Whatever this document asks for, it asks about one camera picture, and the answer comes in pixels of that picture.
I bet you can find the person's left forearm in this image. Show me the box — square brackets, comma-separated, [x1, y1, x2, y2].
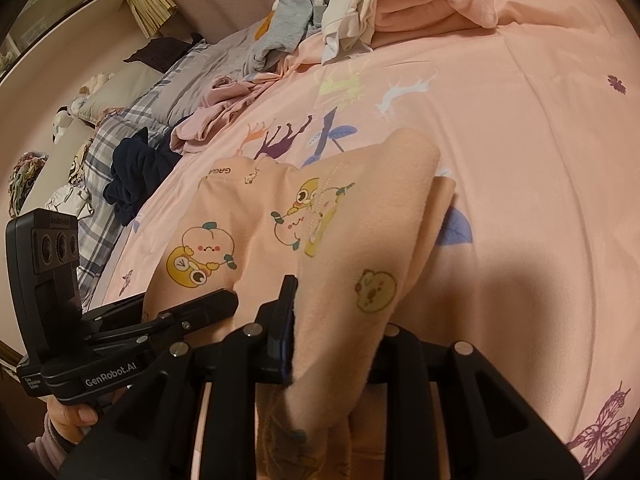
[27, 415, 70, 480]

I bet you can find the pile of folded clothes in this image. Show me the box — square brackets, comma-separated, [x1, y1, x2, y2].
[254, 0, 506, 42]

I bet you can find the pink animal printed blanket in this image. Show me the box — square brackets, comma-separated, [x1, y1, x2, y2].
[100, 0, 640, 480]

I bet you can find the person's left hand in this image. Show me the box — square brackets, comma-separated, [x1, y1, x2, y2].
[47, 399, 104, 444]

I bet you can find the yellow pleated fabric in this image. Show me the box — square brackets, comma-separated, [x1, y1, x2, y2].
[125, 0, 179, 39]

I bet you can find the white brown plush toy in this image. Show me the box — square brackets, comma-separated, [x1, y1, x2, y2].
[51, 106, 77, 144]

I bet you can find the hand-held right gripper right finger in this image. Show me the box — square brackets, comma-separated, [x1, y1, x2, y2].
[382, 324, 585, 480]

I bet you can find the grey garment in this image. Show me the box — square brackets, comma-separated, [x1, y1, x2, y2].
[247, 0, 347, 75]

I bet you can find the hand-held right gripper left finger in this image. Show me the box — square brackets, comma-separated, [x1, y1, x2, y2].
[60, 275, 299, 480]

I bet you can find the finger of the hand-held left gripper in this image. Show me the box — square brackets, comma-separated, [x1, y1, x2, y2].
[81, 295, 147, 332]
[94, 288, 239, 350]

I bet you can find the beige pillow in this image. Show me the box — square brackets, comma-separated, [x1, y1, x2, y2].
[75, 62, 167, 122]

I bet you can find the plaid quilt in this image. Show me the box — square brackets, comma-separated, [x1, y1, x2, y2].
[82, 95, 173, 311]

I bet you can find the cream plush toy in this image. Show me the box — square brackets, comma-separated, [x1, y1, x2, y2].
[70, 72, 114, 112]

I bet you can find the dark brown cloth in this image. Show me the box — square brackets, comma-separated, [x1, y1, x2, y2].
[123, 32, 206, 67]

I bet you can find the white printed garment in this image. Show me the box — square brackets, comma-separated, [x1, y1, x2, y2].
[45, 180, 97, 222]

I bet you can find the cartoon printed cloth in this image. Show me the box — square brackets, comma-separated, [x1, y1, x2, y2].
[66, 139, 97, 197]

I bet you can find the pink crumpled cloth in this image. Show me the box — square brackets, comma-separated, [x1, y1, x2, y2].
[170, 74, 271, 156]

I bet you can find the grey bed sheet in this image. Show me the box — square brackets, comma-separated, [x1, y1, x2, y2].
[160, 25, 282, 128]

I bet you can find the navy crumpled cloth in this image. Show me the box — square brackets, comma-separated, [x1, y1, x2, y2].
[103, 127, 183, 226]

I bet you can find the folded peach towel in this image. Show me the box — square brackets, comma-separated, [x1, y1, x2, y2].
[374, 0, 482, 49]

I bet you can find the orange cartoon printed pajama top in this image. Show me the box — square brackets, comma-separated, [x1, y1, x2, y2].
[144, 127, 457, 480]

